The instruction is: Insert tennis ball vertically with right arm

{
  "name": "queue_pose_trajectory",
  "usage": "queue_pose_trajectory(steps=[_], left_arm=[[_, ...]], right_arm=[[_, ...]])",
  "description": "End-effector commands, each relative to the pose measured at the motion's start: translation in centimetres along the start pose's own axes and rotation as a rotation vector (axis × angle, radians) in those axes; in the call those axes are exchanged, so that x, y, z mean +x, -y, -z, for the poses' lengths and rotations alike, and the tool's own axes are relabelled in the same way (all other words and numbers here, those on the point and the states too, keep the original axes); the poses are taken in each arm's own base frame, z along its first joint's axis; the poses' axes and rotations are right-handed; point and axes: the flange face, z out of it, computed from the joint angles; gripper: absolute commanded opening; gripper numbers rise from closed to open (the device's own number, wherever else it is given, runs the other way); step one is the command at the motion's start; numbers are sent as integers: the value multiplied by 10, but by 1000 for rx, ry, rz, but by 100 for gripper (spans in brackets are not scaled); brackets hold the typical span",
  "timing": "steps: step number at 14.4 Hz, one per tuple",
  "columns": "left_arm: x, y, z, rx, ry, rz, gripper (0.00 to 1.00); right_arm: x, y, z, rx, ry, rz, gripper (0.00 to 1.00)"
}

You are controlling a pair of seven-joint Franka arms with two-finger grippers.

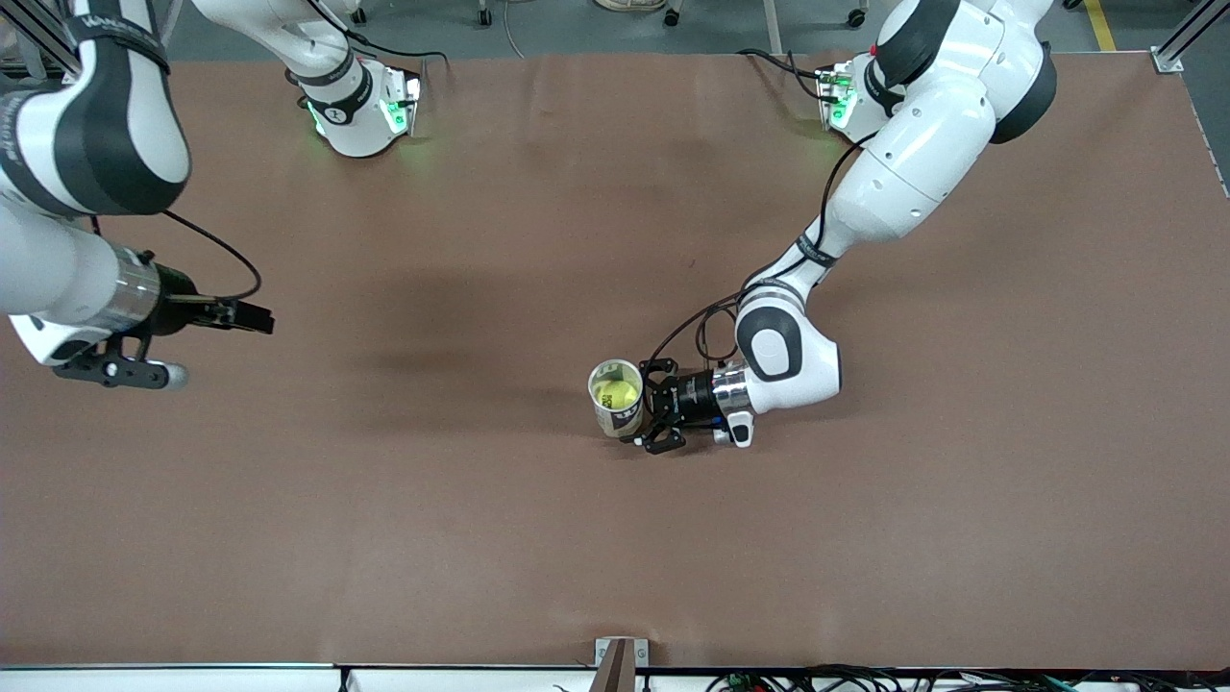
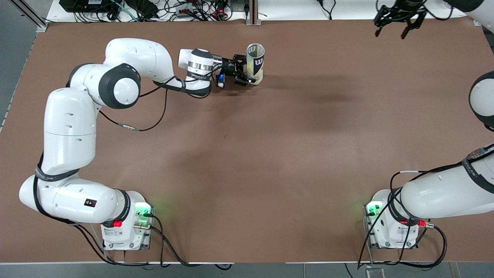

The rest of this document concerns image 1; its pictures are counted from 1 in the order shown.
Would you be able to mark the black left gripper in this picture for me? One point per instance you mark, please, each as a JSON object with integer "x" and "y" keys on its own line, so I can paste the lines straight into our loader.
{"x": 694, "y": 397}

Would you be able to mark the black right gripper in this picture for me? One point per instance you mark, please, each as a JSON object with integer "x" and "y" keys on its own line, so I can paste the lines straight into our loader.
{"x": 177, "y": 291}

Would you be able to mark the clear plastic tennis ball can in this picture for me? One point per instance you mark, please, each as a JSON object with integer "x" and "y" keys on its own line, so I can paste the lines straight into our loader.
{"x": 623, "y": 421}

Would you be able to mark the yellow tennis ball black print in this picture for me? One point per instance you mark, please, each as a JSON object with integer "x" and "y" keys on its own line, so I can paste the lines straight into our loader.
{"x": 616, "y": 393}

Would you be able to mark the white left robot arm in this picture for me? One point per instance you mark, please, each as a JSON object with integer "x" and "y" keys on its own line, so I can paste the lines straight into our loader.
{"x": 913, "y": 154}

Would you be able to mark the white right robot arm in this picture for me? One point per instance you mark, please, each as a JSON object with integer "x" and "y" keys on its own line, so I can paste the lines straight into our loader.
{"x": 96, "y": 125}

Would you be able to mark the brown table cover sheet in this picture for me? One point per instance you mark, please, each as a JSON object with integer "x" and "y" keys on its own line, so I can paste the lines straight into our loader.
{"x": 615, "y": 240}

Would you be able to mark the white furniture leg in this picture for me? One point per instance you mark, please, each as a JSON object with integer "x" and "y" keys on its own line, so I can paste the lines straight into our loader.
{"x": 771, "y": 24}

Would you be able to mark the beige shoe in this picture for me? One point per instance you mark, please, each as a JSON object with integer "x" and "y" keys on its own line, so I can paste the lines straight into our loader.
{"x": 629, "y": 4}

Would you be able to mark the metal mounting bracket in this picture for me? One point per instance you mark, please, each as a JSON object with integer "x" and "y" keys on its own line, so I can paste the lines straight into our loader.
{"x": 642, "y": 652}

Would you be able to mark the aluminium frame post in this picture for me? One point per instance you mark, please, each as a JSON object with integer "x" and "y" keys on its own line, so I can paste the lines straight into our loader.
{"x": 43, "y": 43}
{"x": 1187, "y": 38}

